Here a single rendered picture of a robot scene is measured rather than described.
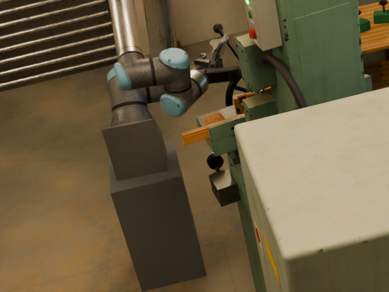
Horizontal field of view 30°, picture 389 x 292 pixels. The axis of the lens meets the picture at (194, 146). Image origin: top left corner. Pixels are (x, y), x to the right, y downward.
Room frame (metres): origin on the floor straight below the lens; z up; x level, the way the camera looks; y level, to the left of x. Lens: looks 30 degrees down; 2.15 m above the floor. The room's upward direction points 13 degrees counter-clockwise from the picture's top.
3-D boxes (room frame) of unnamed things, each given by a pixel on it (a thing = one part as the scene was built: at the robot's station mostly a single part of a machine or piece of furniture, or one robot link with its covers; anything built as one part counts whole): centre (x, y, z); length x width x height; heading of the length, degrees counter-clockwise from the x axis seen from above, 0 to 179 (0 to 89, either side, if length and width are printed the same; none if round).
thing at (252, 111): (2.01, -0.23, 1.02); 0.09 x 0.07 x 0.12; 99
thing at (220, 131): (2.18, -0.36, 0.93); 0.60 x 0.02 x 0.06; 99
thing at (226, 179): (2.32, -0.07, 0.58); 0.12 x 0.08 x 0.08; 9
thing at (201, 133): (2.21, -0.26, 0.92); 0.60 x 0.02 x 0.04; 99
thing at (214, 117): (2.27, -0.09, 0.91); 0.10 x 0.07 x 0.02; 9
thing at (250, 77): (1.98, -0.24, 1.23); 0.09 x 0.08 x 0.15; 9
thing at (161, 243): (2.67, 0.23, 0.28); 0.30 x 0.30 x 0.55; 1
